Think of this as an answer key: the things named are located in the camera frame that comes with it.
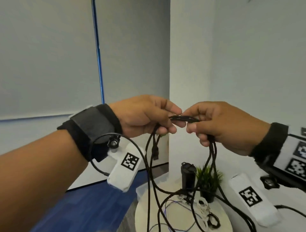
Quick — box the person's right hand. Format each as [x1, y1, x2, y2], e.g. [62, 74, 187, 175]
[183, 101, 272, 157]

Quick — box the person's left hand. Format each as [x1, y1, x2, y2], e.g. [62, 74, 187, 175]
[109, 95, 183, 139]

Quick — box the clear plastic storage bin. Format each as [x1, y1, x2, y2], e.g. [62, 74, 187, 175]
[135, 175, 171, 202]

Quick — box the long black cable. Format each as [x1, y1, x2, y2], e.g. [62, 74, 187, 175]
[144, 114, 258, 232]

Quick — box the thick white usb cable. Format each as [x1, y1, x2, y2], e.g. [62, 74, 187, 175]
[198, 208, 211, 221]

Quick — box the blue network cable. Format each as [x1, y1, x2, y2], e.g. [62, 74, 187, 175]
[153, 199, 199, 232]

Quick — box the person's left forearm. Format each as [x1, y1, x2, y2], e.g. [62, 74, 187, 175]
[0, 130, 89, 232]

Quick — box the small potted grass plant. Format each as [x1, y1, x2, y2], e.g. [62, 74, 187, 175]
[195, 165, 224, 204]

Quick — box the black tumbler with lid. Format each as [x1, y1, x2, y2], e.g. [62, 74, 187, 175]
[180, 162, 197, 192]

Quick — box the round white table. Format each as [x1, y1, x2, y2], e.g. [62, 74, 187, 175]
[135, 178, 233, 232]

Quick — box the white wall whiteboard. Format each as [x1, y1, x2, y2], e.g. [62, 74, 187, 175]
[210, 0, 306, 134]

